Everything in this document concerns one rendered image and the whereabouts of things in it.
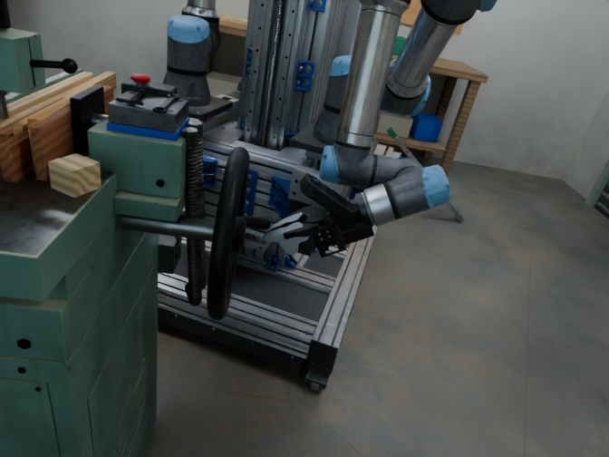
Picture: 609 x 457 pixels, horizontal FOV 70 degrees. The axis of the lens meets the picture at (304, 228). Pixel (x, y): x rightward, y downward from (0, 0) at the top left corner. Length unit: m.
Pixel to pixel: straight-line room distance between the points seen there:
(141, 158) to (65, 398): 0.35
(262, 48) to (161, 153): 0.77
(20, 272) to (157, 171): 0.25
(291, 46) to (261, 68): 0.12
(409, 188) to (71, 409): 0.64
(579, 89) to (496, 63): 0.79
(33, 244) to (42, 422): 0.32
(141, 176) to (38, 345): 0.27
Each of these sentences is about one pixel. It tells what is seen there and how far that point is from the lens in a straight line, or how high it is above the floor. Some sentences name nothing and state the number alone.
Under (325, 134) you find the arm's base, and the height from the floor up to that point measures 0.84.
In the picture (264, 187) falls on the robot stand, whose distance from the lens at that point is 1.34.
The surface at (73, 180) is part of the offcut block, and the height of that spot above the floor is 0.92.
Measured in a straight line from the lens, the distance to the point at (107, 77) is 1.10.
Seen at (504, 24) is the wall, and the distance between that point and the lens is 4.22.
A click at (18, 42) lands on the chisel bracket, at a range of 0.71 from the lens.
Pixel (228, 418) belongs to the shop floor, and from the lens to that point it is 1.48.
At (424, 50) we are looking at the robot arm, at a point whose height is 1.11.
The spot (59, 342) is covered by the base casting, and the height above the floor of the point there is 0.75.
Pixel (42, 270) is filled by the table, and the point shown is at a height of 0.88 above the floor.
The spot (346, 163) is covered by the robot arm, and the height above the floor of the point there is 0.90.
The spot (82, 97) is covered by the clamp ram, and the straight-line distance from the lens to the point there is 0.73.
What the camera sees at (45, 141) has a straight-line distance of 0.68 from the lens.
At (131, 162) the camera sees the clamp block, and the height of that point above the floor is 0.92.
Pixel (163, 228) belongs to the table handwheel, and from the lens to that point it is 0.74.
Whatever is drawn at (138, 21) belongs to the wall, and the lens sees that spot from 4.20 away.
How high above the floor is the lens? 1.19
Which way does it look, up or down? 29 degrees down
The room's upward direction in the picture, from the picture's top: 11 degrees clockwise
